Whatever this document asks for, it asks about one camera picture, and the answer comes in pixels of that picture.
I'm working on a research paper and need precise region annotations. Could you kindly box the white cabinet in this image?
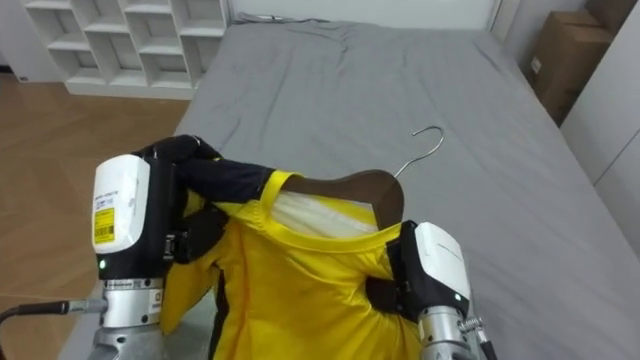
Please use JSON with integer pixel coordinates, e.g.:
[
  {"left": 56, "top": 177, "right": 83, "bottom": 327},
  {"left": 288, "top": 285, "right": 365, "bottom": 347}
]
[{"left": 558, "top": 0, "right": 640, "bottom": 246}]

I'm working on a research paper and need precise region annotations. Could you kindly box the grey bed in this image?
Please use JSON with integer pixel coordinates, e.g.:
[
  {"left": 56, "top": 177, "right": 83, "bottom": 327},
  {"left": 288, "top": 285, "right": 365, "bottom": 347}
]
[{"left": 57, "top": 12, "right": 640, "bottom": 360}]

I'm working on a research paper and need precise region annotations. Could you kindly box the brown cardboard box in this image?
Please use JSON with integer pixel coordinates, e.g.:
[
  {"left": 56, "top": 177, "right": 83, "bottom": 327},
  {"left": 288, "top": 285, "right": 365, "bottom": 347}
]
[{"left": 525, "top": 8, "right": 615, "bottom": 127}]

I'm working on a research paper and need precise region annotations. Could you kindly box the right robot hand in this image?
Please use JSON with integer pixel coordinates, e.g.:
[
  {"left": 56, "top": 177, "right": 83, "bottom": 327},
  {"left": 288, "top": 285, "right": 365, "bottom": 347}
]
[{"left": 365, "top": 219, "right": 472, "bottom": 324}]

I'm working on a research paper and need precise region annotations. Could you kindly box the brown wooden clothes hanger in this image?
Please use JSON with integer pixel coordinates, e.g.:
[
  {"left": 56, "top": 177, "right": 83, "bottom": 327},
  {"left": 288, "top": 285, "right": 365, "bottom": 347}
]
[{"left": 279, "top": 125, "right": 446, "bottom": 230}]

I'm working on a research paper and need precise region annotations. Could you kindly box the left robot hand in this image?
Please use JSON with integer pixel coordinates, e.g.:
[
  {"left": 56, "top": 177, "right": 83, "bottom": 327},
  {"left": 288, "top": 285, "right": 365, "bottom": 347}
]
[{"left": 91, "top": 133, "right": 231, "bottom": 281}]

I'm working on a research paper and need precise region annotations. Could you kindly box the white cubby shelf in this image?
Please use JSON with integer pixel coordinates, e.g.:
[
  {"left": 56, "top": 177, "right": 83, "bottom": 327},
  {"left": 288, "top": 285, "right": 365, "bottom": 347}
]
[{"left": 19, "top": 0, "right": 232, "bottom": 101}]

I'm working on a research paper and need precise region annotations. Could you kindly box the yellow and black shirt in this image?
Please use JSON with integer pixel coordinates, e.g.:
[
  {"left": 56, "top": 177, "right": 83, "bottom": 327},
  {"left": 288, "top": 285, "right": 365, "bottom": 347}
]
[{"left": 158, "top": 157, "right": 425, "bottom": 360}]

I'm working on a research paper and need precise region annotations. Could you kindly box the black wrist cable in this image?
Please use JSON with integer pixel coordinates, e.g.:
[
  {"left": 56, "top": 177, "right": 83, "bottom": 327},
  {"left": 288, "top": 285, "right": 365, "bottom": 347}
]
[
  {"left": 457, "top": 315, "right": 500, "bottom": 360},
  {"left": 0, "top": 297, "right": 109, "bottom": 360}
]

